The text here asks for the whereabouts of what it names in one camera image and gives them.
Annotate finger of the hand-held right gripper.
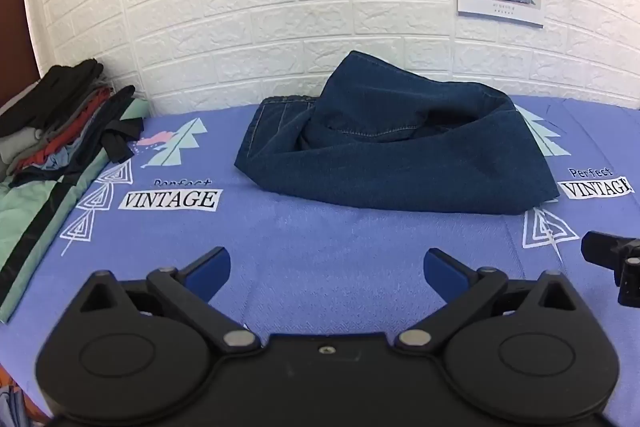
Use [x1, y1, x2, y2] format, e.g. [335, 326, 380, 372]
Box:
[581, 231, 640, 306]

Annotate blue printed bed sheet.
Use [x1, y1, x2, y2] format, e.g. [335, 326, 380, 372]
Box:
[0, 94, 640, 427]

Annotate dark blue denim pants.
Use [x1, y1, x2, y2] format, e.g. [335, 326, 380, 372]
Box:
[234, 50, 561, 215]

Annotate brown wooden headboard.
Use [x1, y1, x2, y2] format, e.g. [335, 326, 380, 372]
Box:
[0, 0, 42, 108]

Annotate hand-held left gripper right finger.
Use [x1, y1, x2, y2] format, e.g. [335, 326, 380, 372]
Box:
[395, 248, 584, 353]

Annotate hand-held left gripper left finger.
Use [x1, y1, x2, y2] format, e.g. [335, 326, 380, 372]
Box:
[80, 246, 262, 353]

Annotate orange and blue cloth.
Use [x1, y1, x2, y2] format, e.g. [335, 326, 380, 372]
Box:
[0, 366, 37, 427]

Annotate pile of folded clothes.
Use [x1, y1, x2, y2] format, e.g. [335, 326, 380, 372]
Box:
[0, 59, 146, 188]
[0, 99, 151, 324]

